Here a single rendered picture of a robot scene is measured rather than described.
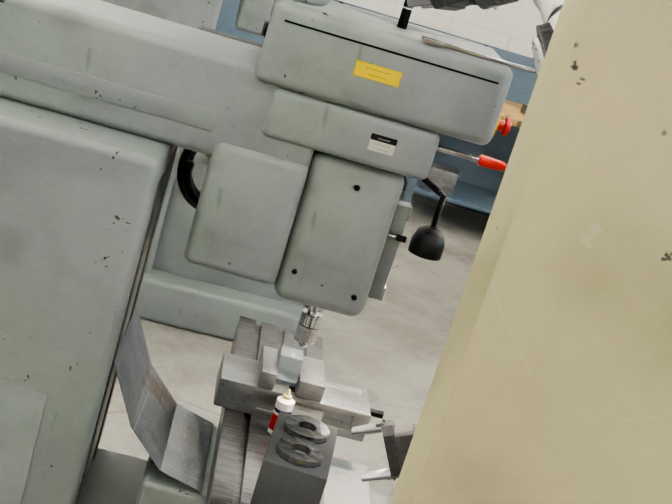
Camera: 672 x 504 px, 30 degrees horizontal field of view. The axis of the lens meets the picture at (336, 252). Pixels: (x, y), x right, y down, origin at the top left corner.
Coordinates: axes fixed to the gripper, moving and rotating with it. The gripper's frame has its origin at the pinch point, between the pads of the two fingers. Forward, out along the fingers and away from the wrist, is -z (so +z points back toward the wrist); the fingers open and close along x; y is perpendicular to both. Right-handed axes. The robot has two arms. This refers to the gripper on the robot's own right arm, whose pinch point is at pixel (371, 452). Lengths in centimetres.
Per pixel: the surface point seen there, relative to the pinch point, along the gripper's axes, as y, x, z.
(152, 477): -4.0, 0.2, -45.9
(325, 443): 13.7, 10.9, -6.9
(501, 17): -673, -41, 92
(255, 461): -7.5, -1.8, -24.8
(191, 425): -28.0, -1.3, -41.0
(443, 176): -591, -125, 32
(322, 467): 23.5, 11.5, -7.1
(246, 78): -11, 77, -10
